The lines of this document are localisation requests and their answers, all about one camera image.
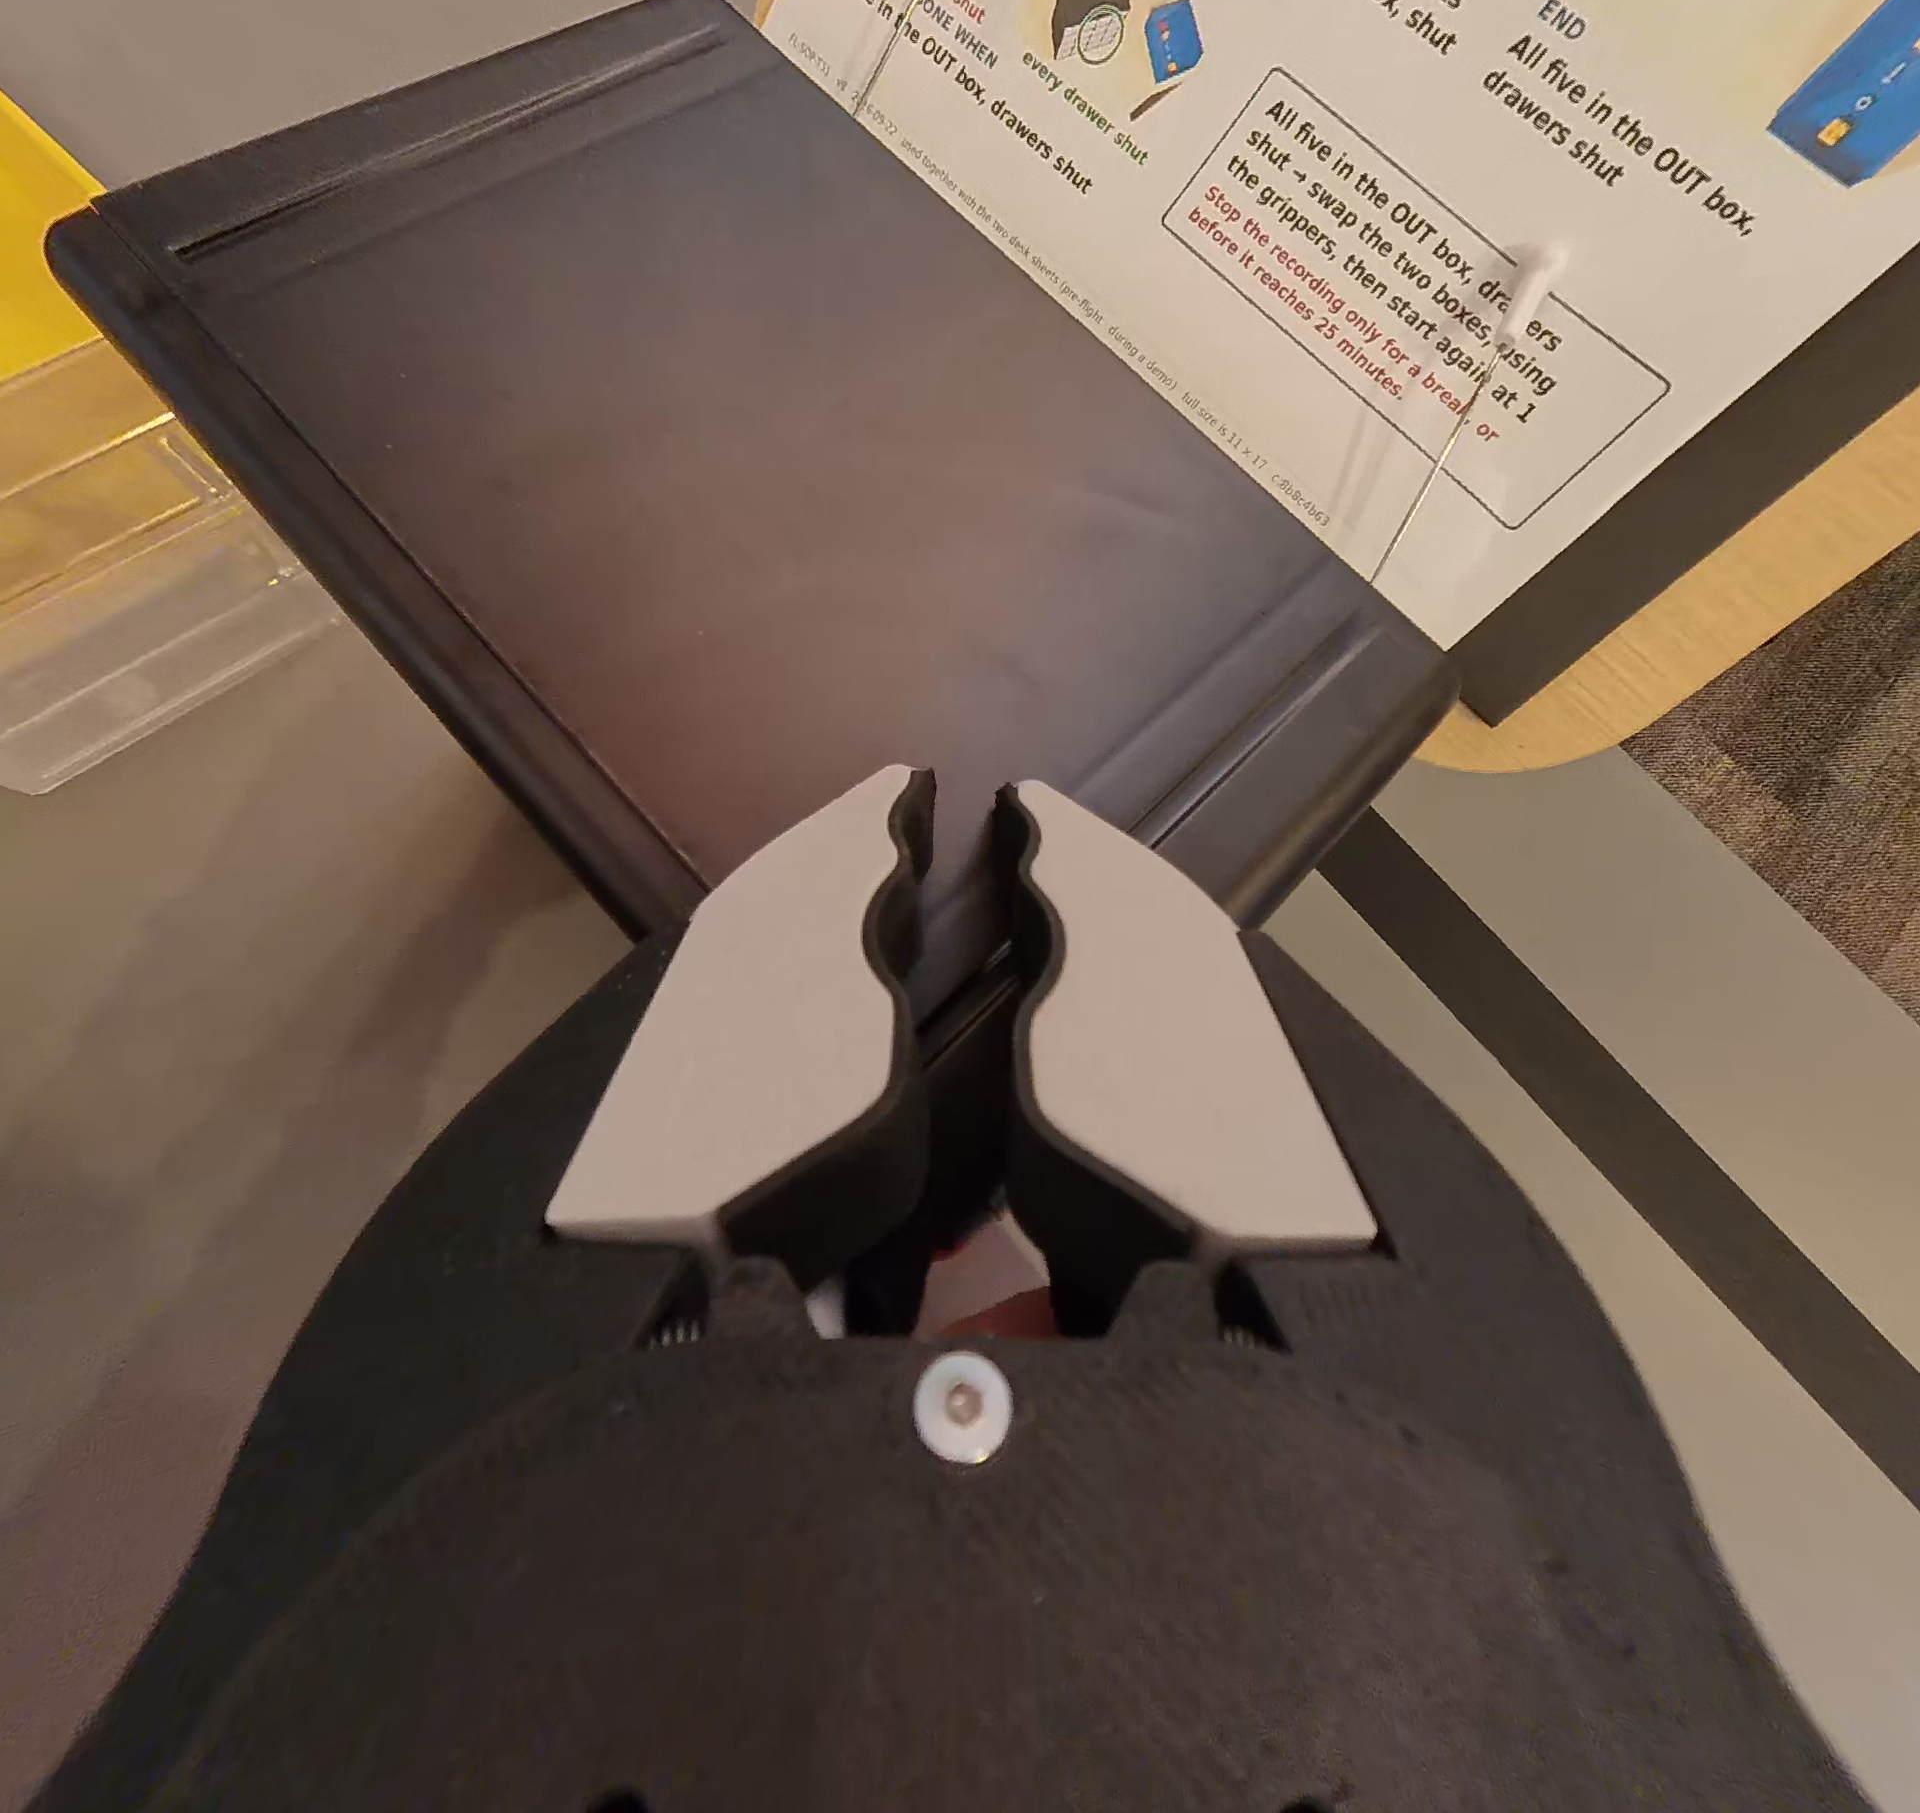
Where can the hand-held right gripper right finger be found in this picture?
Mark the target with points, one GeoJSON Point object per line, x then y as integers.
{"type": "Point", "coordinates": [1186, 1077]}

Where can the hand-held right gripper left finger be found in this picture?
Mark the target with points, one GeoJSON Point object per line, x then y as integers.
{"type": "Point", "coordinates": [750, 1049]}

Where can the black drawer cabinet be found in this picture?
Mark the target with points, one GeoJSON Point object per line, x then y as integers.
{"type": "Point", "coordinates": [720, 463]}

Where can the round wooden table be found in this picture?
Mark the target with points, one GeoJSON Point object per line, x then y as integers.
{"type": "Point", "coordinates": [1544, 751]}

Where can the clear plastic box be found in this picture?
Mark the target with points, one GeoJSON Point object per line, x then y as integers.
{"type": "Point", "coordinates": [119, 612]}

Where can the printed instruction sheet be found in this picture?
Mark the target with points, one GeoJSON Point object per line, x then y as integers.
{"type": "Point", "coordinates": [1350, 42]}

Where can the yellow box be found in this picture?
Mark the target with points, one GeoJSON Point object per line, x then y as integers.
{"type": "Point", "coordinates": [30, 252]}

